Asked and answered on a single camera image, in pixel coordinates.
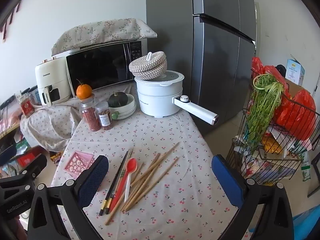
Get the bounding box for blue plastic bag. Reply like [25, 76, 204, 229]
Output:
[292, 205, 320, 240]

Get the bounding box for plain wooden chopstick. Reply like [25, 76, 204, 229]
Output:
[120, 152, 161, 212]
[124, 157, 180, 212]
[130, 162, 145, 184]
[130, 142, 180, 187]
[126, 155, 160, 205]

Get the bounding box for white electric pot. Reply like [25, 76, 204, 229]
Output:
[134, 70, 219, 126]

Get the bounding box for jar of red berries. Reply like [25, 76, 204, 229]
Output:
[79, 97, 102, 132]

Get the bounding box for black chopstick with gold band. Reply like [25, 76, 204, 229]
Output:
[105, 150, 132, 215]

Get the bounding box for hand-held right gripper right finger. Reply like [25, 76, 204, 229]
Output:
[211, 154, 295, 240]

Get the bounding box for red plastic bag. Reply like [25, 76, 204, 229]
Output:
[272, 90, 317, 141]
[251, 57, 292, 98]

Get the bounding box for dark green pumpkin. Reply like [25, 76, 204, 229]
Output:
[108, 92, 129, 108]

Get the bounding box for black microwave oven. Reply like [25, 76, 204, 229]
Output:
[66, 40, 150, 98]

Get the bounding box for pink plastic basket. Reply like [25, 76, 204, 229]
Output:
[64, 151, 95, 178]

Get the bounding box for green and white packet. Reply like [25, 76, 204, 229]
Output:
[301, 152, 312, 182]

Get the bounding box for labelled jar of dried fruit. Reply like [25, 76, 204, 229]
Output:
[96, 102, 113, 131]

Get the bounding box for woven lidded basket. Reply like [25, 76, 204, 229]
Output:
[129, 52, 167, 80]

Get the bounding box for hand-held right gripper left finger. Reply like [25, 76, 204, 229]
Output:
[26, 155, 110, 240]

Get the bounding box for white dish with green knob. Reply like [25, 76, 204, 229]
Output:
[110, 94, 137, 120]

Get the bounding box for brown cardboard box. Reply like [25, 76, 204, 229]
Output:
[282, 77, 311, 101]

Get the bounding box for red plastic spoon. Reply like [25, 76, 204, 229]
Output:
[109, 158, 137, 213]

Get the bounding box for white plastic spoon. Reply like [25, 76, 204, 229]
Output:
[124, 162, 138, 203]

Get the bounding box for orange fruit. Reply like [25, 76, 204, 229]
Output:
[76, 79, 93, 99]

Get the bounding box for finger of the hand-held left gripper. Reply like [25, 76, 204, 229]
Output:
[0, 145, 17, 165]
[15, 154, 48, 180]

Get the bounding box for red hanging decoration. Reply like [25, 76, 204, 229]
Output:
[0, 2, 23, 43]

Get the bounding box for blue and white box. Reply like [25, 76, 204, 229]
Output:
[285, 55, 306, 85]

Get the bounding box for grey refrigerator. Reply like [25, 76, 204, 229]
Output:
[146, 0, 258, 137]

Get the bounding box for wooden chopsticks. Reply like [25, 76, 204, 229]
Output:
[99, 149, 130, 217]

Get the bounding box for black wire rack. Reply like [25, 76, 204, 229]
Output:
[226, 69, 320, 186]

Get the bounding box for floral cloth cover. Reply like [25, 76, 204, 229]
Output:
[51, 18, 157, 57]

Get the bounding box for cream air fryer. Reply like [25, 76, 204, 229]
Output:
[35, 57, 73, 106]

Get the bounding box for cherry print tablecloth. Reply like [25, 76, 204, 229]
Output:
[20, 82, 250, 240]

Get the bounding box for bunch of green vegetables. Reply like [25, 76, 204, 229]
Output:
[246, 74, 285, 153]

